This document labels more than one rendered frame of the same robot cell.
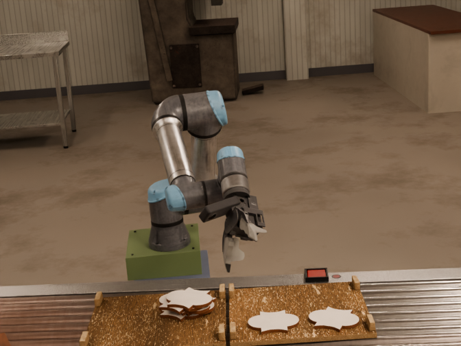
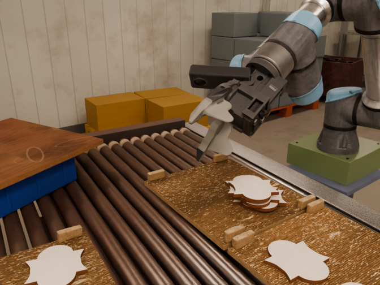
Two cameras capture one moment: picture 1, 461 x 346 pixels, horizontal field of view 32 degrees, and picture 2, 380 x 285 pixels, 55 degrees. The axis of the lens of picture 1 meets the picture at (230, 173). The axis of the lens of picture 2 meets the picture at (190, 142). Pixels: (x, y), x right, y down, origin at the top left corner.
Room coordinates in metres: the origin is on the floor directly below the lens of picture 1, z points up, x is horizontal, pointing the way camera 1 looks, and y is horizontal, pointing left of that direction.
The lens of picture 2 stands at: (1.55, -0.50, 1.47)
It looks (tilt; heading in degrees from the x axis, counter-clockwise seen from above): 21 degrees down; 55
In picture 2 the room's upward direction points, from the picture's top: straight up
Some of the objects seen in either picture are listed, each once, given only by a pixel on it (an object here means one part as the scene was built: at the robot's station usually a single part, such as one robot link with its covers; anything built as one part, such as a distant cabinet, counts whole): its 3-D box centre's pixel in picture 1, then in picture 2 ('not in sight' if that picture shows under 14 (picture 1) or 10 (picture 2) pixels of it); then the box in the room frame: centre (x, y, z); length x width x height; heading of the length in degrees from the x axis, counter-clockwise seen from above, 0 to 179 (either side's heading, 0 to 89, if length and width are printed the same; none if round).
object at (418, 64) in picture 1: (431, 53); not in sight; (9.76, -2.52, 0.44); 2.59 x 0.83 x 0.88; 3
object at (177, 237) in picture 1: (168, 230); (338, 135); (2.75, 0.24, 1.01); 0.15 x 0.15 x 0.10
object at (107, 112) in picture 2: not in sight; (146, 117); (3.48, 3.12, 0.23); 1.27 x 0.87 x 0.46; 178
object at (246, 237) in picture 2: (232, 330); (243, 239); (2.08, 0.02, 0.95); 0.06 x 0.02 x 0.03; 0
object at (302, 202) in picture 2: (222, 291); (306, 202); (2.34, 0.05, 0.95); 0.06 x 0.02 x 0.03; 179
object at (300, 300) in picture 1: (298, 312); (349, 271); (2.21, -0.17, 0.93); 0.41 x 0.35 x 0.02; 90
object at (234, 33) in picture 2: not in sight; (267, 63); (5.47, 3.17, 0.68); 1.38 x 0.92 x 1.37; 3
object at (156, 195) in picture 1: (167, 200); (344, 105); (2.75, 0.23, 1.13); 0.13 x 0.12 x 0.14; 101
